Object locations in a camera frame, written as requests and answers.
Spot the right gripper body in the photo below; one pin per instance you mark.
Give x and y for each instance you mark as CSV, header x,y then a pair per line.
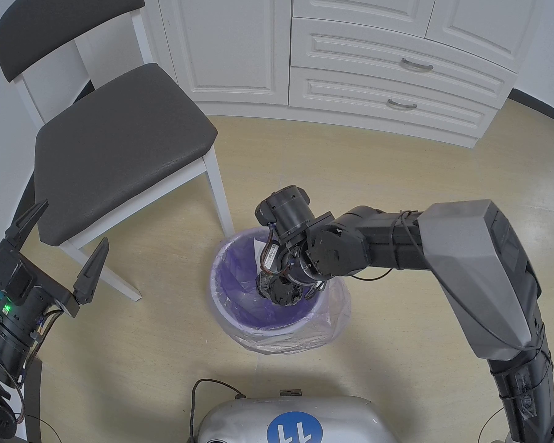
x,y
293,266

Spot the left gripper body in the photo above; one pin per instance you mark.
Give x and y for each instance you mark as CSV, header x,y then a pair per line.
x,y
9,344

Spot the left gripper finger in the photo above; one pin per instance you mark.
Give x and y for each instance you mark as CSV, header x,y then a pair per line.
x,y
23,231
90,277

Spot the black plastic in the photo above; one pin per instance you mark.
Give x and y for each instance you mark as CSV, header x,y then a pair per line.
x,y
281,293

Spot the white paper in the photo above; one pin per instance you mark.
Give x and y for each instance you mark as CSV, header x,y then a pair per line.
x,y
259,252

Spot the purple plastic bag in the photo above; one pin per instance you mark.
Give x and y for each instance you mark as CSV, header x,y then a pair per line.
x,y
240,275

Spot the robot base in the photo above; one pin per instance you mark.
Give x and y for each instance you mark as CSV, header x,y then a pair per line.
x,y
304,413

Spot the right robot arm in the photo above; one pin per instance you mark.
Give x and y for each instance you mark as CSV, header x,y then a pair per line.
x,y
466,256

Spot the white trash bin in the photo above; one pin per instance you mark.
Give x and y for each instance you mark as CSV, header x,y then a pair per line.
x,y
277,332

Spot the grey cushioned white chair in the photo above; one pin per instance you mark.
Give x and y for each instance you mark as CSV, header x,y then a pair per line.
x,y
120,132

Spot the white wardrobe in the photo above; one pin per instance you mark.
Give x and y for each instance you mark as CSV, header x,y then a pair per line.
x,y
351,62

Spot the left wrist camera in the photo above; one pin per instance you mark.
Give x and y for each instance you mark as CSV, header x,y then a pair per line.
x,y
9,277

